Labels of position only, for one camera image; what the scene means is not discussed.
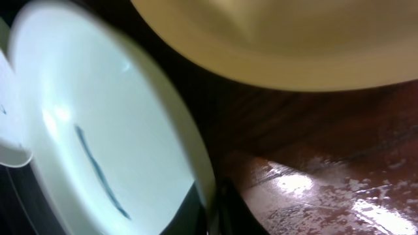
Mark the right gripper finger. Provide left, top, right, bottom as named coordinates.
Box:
left=161, top=184, right=208, bottom=235

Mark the pale green plate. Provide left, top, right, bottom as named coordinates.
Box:
left=8, top=1, right=217, bottom=235
left=1, top=20, right=32, bottom=168

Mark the yellow plate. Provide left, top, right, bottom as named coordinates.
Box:
left=133, top=0, right=417, bottom=91

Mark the pale green plate top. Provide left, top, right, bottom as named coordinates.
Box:
left=1, top=20, right=32, bottom=168

